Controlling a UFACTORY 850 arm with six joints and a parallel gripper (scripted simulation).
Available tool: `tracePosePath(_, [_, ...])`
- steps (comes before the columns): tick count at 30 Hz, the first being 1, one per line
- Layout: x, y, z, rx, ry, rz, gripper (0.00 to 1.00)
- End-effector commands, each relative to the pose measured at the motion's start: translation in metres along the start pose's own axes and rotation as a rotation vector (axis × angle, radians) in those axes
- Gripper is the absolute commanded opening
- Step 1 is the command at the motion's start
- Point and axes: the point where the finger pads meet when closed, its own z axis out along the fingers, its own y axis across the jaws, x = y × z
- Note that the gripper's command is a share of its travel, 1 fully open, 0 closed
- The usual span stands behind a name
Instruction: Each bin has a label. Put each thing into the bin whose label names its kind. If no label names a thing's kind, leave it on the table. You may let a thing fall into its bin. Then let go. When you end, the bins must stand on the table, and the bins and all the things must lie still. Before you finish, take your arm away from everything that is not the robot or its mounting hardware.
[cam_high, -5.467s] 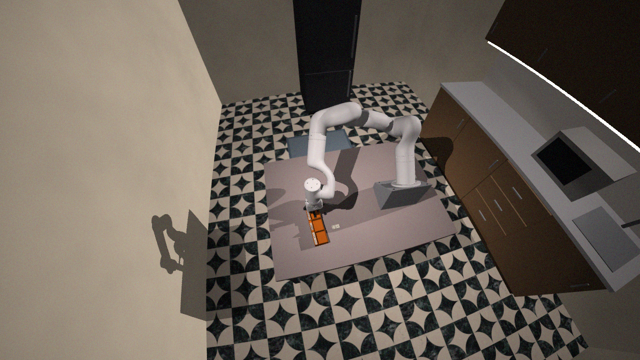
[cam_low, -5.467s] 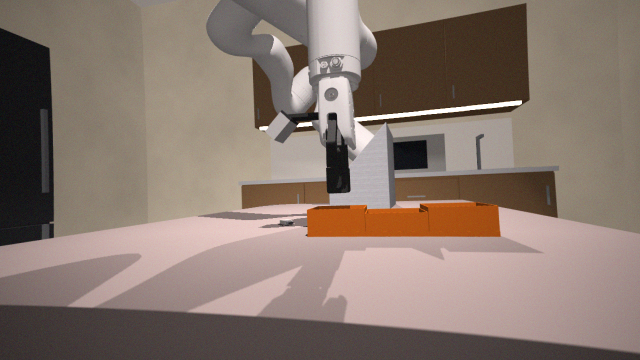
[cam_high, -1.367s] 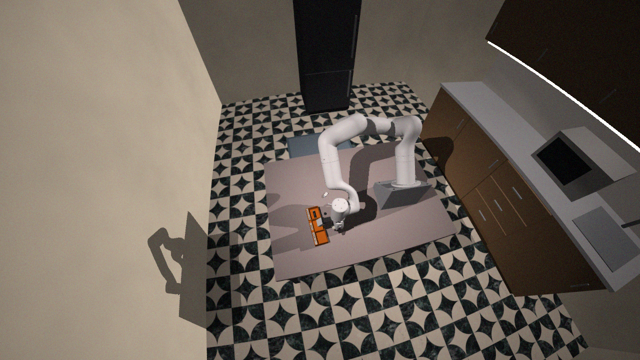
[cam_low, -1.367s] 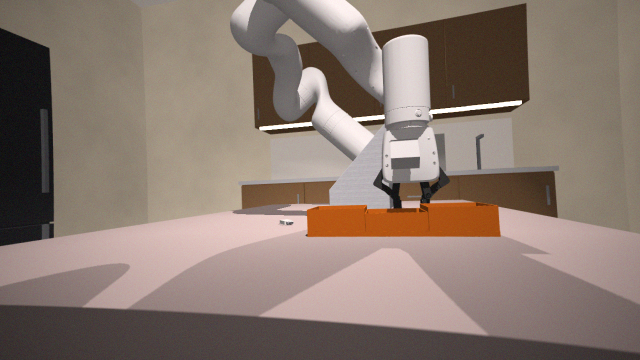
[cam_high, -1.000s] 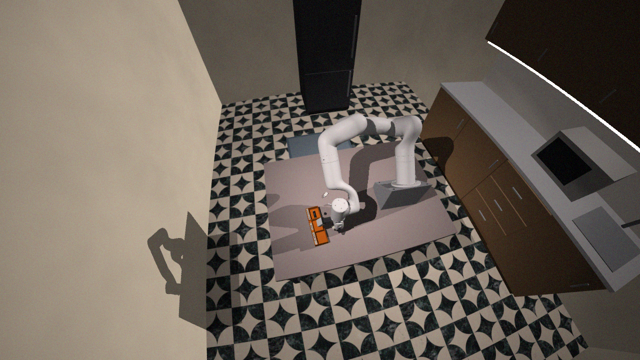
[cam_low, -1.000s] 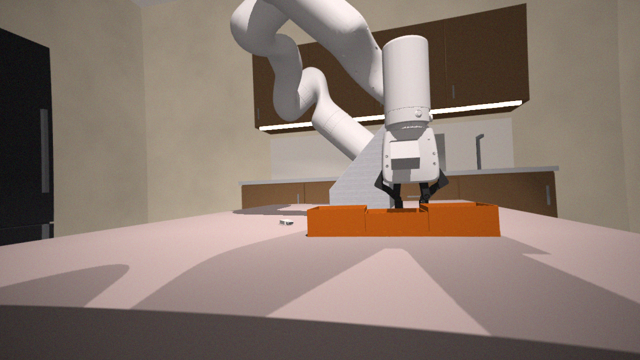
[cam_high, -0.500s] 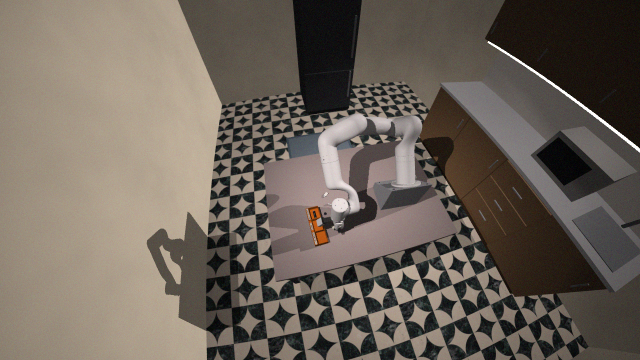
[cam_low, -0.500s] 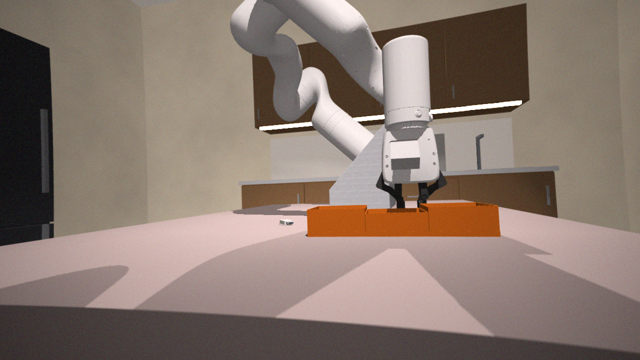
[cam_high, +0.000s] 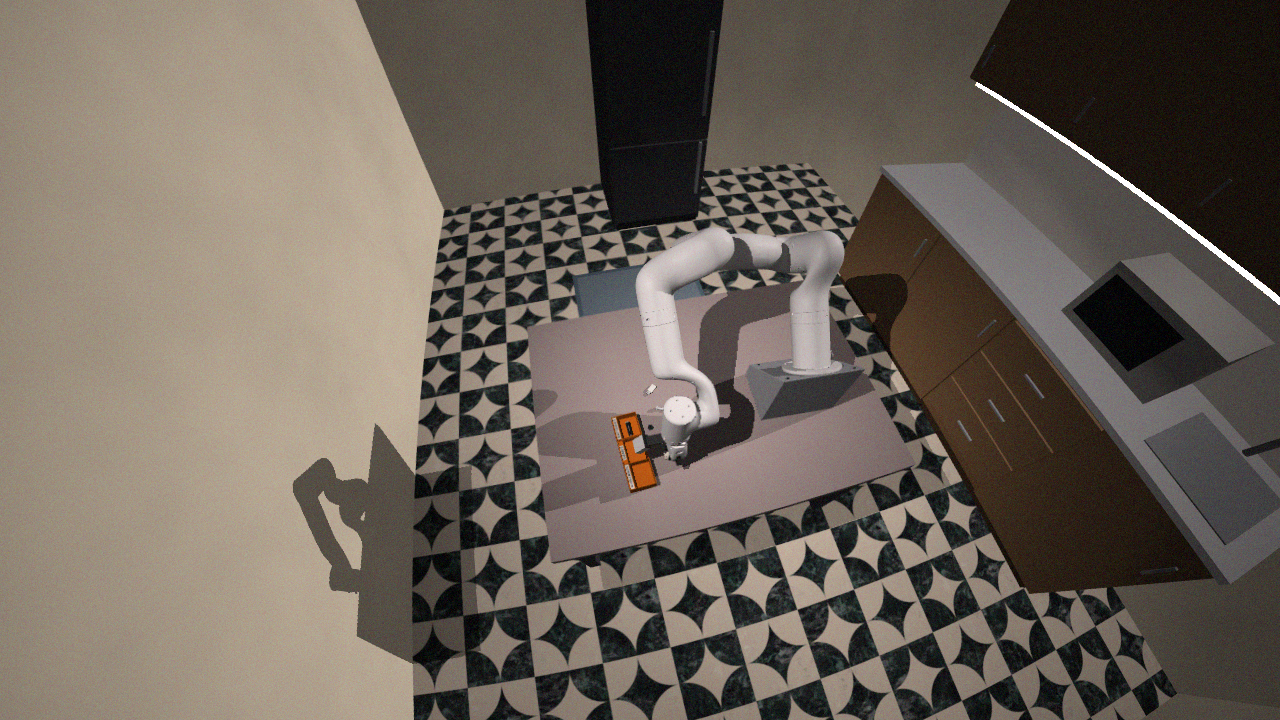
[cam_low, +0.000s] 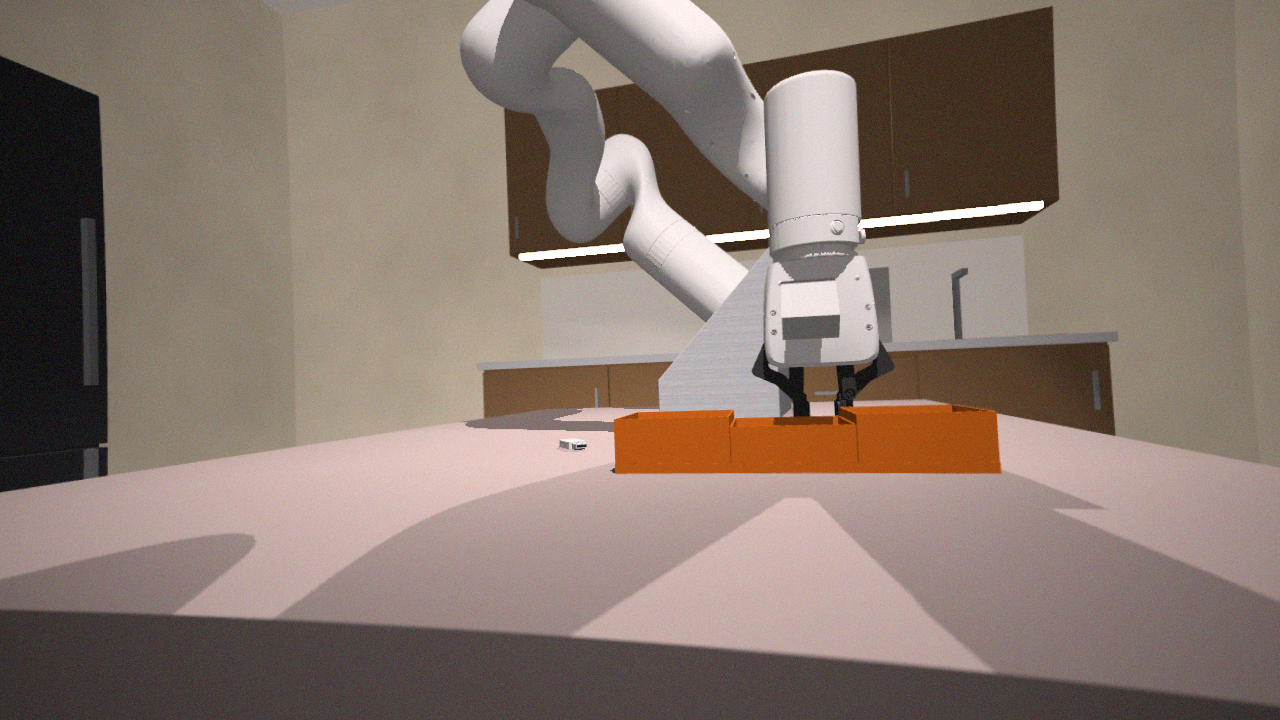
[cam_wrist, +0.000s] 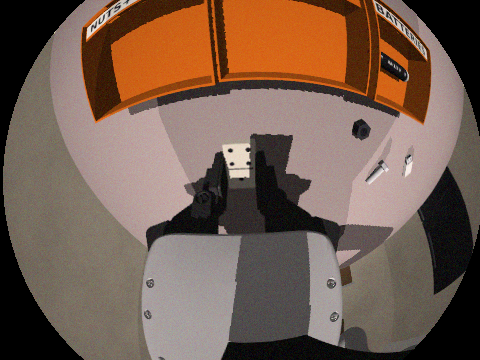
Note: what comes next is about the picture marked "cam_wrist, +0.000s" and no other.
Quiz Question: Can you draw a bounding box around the white domino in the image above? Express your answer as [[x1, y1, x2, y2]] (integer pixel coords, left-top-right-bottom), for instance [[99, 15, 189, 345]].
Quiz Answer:
[[222, 139, 256, 189]]

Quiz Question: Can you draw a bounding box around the white usb stick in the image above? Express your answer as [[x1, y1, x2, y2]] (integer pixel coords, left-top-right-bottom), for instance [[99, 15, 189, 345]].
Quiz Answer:
[[403, 154, 413, 177]]

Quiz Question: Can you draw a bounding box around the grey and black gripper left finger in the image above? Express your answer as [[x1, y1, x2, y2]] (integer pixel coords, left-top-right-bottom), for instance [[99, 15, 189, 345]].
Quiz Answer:
[[146, 153, 228, 252]]

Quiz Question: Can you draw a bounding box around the black battery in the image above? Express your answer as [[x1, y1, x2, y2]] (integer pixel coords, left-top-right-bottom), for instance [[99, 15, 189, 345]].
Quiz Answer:
[[380, 52, 409, 82]]

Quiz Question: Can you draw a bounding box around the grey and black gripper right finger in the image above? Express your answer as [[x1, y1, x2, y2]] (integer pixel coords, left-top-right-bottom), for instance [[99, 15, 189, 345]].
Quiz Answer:
[[255, 151, 340, 252]]

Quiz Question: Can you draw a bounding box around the grey metal bolt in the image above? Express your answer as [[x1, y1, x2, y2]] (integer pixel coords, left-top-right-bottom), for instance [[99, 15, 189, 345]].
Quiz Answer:
[[366, 160, 389, 185]]

